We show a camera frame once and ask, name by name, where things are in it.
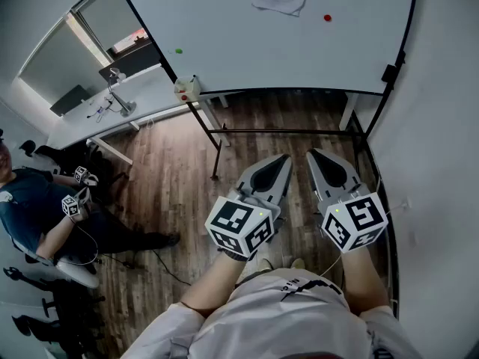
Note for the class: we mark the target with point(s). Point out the person's beige shoe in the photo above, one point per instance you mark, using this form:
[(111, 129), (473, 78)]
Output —
[(298, 264), (265, 265)]

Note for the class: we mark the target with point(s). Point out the white marker tray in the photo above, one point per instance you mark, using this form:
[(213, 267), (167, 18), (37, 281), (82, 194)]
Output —
[(189, 88)]

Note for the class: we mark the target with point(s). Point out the black monitor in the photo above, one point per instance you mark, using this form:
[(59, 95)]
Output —
[(134, 58), (71, 99)]

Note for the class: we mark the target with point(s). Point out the large whiteboard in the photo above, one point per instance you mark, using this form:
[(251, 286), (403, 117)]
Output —
[(262, 51)]

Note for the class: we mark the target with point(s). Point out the person's white shirt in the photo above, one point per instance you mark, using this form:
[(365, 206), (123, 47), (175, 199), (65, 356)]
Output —
[(277, 320)]

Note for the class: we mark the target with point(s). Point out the red round magnet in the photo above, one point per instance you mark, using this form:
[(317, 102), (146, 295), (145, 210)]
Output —
[(327, 18)]

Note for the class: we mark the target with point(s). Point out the white desk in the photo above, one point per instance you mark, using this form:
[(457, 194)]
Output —
[(149, 95)]

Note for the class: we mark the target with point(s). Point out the whiteboard eraser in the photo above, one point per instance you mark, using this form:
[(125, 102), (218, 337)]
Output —
[(388, 74)]

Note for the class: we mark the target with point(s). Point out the dark wrist band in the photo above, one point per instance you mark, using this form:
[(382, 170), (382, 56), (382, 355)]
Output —
[(234, 254)]

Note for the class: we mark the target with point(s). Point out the person's left beige shoe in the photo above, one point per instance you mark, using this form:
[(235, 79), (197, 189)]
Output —
[(265, 265)]

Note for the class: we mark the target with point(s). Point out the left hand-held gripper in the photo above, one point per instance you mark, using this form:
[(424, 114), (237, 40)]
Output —
[(230, 217)]

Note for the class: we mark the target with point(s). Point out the grey window blind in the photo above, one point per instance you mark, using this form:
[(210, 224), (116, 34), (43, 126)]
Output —
[(108, 17), (60, 62)]

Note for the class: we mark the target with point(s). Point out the person's left forearm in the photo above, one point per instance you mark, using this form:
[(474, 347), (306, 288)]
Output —
[(213, 282)]

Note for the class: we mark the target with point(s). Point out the person's right forearm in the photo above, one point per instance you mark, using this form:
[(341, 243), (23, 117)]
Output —
[(361, 282)]

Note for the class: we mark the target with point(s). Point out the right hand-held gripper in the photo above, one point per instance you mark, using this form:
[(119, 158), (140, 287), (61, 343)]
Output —
[(359, 219)]

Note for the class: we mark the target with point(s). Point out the person's right beige shoe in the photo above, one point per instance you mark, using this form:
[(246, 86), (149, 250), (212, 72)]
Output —
[(298, 264)]

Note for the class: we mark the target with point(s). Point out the black whiteboard stand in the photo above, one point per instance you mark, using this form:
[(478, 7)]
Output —
[(284, 131)]

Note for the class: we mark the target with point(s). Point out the grey office chair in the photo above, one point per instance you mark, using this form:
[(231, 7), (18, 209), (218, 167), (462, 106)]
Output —
[(75, 273)]

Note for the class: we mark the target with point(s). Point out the black office chair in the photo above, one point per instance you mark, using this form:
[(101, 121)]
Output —
[(63, 312)]

